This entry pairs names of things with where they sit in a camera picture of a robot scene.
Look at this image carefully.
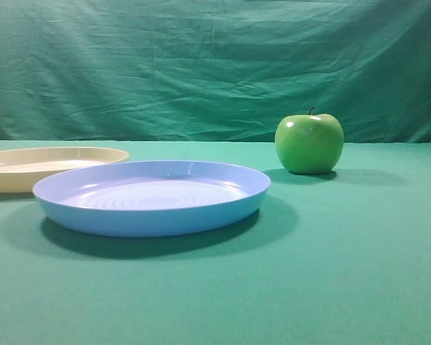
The blue plastic plate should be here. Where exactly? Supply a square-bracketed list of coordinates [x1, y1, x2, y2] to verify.
[32, 160, 271, 237]

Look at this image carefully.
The yellow plastic plate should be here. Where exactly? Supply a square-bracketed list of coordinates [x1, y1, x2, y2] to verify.
[0, 147, 129, 193]

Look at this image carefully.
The green apple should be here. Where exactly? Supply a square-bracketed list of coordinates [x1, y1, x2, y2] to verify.
[274, 106, 344, 175]

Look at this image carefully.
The green table cloth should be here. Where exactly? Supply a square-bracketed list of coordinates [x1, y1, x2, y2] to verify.
[0, 141, 431, 344]

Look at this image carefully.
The green backdrop cloth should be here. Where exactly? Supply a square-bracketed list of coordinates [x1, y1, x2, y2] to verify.
[0, 1, 431, 143]

